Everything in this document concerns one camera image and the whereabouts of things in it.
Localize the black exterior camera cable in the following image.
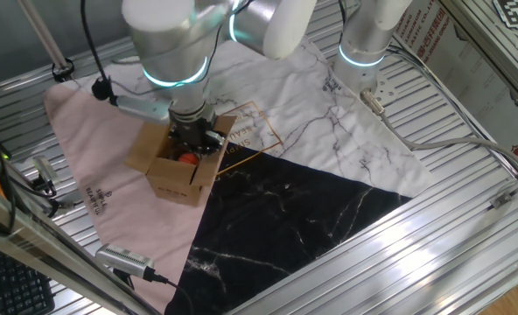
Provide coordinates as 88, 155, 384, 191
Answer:
147, 269, 195, 315

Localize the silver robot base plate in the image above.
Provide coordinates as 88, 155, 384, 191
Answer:
370, 77, 401, 109

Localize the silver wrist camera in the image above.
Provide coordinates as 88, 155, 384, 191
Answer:
109, 94, 172, 127

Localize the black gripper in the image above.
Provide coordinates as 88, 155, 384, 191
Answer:
167, 104, 228, 157

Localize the printed cardboard sheet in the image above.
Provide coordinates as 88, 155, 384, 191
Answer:
392, 0, 518, 172

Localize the marble pink black tablecloth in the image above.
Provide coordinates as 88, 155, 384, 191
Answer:
43, 37, 435, 315

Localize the grey tripod pole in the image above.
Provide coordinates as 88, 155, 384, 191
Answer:
16, 0, 75, 83

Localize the metal corner bracket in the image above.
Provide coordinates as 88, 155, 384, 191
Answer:
489, 168, 518, 210

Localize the aluminium frame beam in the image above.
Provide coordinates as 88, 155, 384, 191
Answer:
0, 178, 158, 315

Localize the black keyboard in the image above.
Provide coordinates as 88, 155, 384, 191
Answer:
0, 244, 56, 315

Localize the small white camera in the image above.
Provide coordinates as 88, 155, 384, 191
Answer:
31, 155, 62, 187

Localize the silver exterior camera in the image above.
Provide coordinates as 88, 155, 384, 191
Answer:
94, 243, 156, 281

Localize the brown cardboard box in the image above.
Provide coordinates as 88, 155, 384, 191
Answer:
124, 114, 238, 208

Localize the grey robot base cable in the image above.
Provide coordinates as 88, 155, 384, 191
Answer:
360, 88, 518, 177

